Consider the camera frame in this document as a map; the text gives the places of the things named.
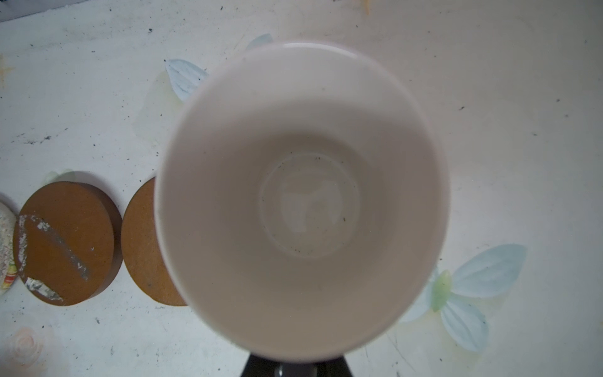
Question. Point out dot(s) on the plain wooden round coaster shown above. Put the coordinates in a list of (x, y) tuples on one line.
[(141, 252)]

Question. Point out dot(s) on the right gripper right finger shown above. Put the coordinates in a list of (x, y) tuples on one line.
[(333, 368)]

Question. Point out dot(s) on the lavender mug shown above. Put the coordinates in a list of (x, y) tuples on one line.
[(302, 201)]

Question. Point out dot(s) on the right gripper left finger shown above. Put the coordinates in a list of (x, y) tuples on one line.
[(259, 367)]

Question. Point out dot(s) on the multicolour woven round coaster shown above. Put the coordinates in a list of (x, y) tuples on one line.
[(8, 266)]

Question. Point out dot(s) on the scratched dark wooden round coaster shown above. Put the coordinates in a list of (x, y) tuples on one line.
[(67, 243)]

